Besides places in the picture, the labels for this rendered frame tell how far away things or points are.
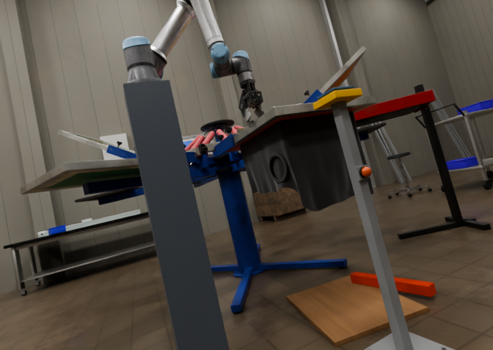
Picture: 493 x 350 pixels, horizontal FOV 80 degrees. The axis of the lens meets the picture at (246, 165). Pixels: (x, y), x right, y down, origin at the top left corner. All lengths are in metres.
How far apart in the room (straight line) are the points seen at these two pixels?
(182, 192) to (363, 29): 8.86
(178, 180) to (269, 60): 6.46
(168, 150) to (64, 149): 5.03
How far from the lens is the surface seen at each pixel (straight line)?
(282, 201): 5.39
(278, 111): 1.23
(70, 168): 1.52
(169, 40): 1.55
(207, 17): 1.42
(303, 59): 7.97
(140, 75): 1.32
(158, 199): 1.17
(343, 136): 1.15
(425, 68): 10.83
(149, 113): 1.24
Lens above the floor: 0.69
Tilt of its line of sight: 5 degrees up
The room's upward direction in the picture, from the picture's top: 13 degrees counter-clockwise
